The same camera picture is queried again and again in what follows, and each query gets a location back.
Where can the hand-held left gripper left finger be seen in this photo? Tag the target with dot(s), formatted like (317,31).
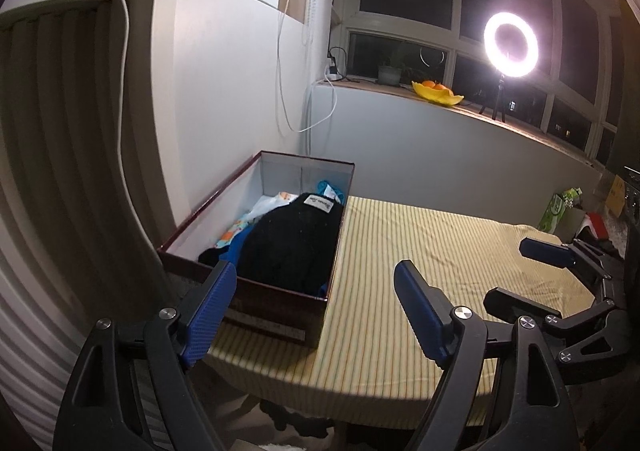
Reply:
(210,316)

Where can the white ribbed cabinet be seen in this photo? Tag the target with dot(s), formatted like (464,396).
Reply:
(60,156)

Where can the yellow cardboard box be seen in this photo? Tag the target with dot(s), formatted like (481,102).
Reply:
(616,196)

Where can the yellow bowl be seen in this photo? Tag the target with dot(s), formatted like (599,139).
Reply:
(440,97)

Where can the potted plant grey pot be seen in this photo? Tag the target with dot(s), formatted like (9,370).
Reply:
(388,75)

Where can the wooden windowsill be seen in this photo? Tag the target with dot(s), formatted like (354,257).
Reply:
(550,138)

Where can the dark red cardboard box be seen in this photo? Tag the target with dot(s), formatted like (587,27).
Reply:
(280,311)

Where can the black knit hat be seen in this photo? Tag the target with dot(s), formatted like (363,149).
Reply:
(290,246)

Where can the teal cloth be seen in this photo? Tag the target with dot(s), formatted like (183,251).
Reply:
(336,188)

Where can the patterned white cloth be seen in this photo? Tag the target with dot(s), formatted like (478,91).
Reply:
(262,208)

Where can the red packet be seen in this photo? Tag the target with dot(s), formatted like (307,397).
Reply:
(596,226)

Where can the white charger plug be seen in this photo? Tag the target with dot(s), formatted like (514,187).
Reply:
(331,68)

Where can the orange fruit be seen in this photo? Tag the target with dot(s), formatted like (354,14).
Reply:
(441,86)
(428,84)

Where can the white lace cloth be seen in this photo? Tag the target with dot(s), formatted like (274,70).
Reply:
(617,238)

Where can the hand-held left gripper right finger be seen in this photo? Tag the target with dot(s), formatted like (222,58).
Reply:
(420,311)

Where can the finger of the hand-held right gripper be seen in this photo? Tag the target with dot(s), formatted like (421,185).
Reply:
(545,252)
(510,303)

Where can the yellow striped tablecloth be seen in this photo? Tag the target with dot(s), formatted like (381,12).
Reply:
(425,241)

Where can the black cloth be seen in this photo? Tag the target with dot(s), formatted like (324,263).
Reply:
(209,257)

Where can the green white carton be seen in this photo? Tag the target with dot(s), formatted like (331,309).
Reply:
(552,213)

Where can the white window frame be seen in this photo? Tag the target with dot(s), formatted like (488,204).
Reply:
(400,22)

